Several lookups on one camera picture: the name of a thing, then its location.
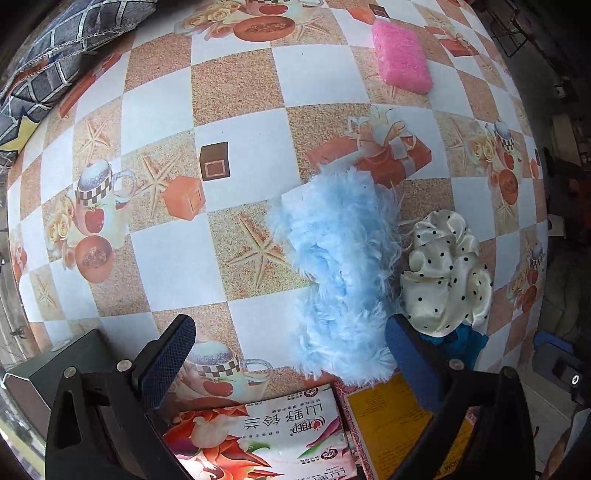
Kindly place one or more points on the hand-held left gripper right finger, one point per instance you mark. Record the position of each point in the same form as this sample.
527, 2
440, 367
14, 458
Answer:
411, 364

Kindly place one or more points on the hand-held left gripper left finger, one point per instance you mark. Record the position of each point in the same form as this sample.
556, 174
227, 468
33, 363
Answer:
168, 360

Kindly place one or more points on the small teal cloth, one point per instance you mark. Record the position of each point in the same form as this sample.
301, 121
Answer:
466, 344

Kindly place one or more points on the light blue fluffy scarf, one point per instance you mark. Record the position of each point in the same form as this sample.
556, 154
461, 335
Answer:
337, 277

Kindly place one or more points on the black box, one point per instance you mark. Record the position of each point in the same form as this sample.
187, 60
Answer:
41, 364

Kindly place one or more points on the red and yellow box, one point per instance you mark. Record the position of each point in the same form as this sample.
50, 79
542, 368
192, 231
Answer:
392, 429

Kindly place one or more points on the cream polka dot scrunchie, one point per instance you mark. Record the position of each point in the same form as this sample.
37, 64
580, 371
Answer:
443, 277

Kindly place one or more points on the checkered printed tablecloth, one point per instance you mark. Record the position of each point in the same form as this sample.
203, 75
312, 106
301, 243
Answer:
161, 258

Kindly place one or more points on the flower printed packet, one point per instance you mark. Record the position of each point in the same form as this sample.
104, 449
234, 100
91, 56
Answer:
258, 438

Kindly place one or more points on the pink fuzzy sponge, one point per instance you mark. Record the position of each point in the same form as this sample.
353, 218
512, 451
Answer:
401, 57

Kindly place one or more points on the grey plaid pillow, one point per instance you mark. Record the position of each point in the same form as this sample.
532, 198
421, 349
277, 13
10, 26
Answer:
55, 50

